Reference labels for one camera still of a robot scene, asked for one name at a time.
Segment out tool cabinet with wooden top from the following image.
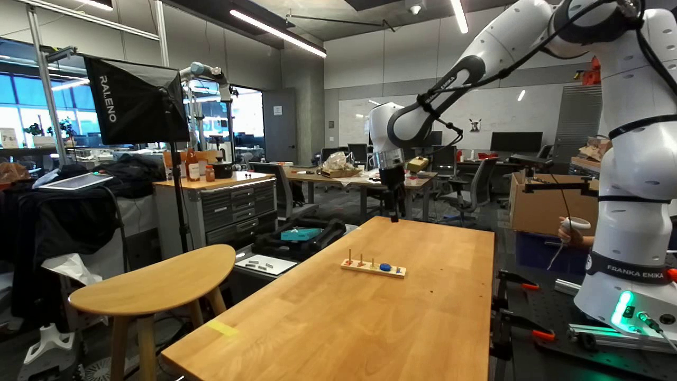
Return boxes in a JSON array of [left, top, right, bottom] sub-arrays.
[[152, 171, 279, 261]]

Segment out white plastic bag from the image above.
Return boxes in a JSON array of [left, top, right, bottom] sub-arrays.
[[42, 252, 104, 287]]

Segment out office chair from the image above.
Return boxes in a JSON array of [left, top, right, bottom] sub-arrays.
[[248, 162, 319, 221], [438, 157, 499, 224]]

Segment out camera on mount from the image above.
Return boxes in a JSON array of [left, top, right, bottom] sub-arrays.
[[508, 153, 599, 199]]

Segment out silver metal bar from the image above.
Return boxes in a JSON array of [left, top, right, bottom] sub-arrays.
[[554, 278, 583, 296]]

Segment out clear plastic bag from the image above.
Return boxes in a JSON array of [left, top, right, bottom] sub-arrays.
[[319, 151, 363, 179]]

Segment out grey door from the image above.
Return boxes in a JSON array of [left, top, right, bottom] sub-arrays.
[[262, 88, 298, 165]]

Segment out yellow tape strip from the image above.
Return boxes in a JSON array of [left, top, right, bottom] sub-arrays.
[[206, 319, 240, 338]]

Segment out black clamp with orange handle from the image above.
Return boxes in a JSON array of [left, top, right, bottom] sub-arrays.
[[496, 269, 541, 293], [491, 309, 557, 361]]

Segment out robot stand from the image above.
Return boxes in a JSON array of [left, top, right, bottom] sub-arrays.
[[491, 269, 677, 381]]

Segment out cardboard box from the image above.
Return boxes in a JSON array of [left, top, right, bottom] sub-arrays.
[[509, 172, 601, 238]]

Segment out black foam case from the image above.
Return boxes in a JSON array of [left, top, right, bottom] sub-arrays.
[[251, 217, 347, 262]]

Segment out heap of black cloth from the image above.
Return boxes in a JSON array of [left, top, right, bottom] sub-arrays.
[[0, 153, 167, 329]]

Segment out blue bin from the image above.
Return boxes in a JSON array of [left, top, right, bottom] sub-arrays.
[[515, 231, 591, 276]]

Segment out white stand foot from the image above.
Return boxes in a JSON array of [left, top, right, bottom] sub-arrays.
[[23, 323, 75, 366]]

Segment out aluminium rail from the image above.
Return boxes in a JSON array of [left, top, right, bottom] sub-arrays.
[[568, 323, 677, 354]]

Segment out person's hand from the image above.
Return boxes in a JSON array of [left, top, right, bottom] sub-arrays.
[[557, 224, 594, 250]]

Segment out white laptop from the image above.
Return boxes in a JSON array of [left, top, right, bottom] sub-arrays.
[[38, 172, 115, 192]]

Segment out monitor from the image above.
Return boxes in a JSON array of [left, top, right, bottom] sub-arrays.
[[490, 131, 544, 155]]

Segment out white sheet with small parts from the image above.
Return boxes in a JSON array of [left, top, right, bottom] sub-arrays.
[[235, 253, 298, 276]]

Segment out wooden stool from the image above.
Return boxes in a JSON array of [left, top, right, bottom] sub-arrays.
[[68, 244, 237, 381]]

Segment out amber bottle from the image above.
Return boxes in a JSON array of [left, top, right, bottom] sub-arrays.
[[186, 148, 201, 183]]

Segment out teal box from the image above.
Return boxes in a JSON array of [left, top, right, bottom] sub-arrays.
[[280, 227, 323, 242]]

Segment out whiteboard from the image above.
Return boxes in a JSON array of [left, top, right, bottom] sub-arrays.
[[338, 84, 564, 155]]

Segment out black softbox light on stand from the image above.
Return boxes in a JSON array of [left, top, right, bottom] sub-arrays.
[[83, 55, 192, 256]]

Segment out wooden desk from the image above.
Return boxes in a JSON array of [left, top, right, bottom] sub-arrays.
[[279, 166, 438, 223]]

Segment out wooden peg stand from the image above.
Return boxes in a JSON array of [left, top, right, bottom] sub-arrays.
[[340, 249, 407, 279]]

